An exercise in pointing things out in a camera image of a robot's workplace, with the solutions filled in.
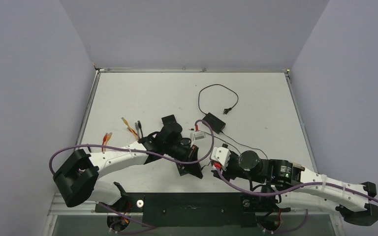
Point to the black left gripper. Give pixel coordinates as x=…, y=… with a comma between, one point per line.
x=191, y=154

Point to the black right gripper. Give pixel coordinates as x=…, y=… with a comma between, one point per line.
x=223, y=169

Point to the large black network switch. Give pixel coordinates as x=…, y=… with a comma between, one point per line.
x=190, y=169

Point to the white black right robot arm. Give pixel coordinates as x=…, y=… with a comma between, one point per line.
x=284, y=184

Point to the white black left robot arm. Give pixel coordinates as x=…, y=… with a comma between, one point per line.
x=78, y=179

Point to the black power adapter brick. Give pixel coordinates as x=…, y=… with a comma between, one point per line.
x=215, y=123

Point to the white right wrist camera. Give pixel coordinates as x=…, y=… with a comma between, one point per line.
x=220, y=157

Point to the small black labelled switch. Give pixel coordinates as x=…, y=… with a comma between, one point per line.
x=169, y=122

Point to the black mounting base plate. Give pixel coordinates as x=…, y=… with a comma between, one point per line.
x=195, y=209

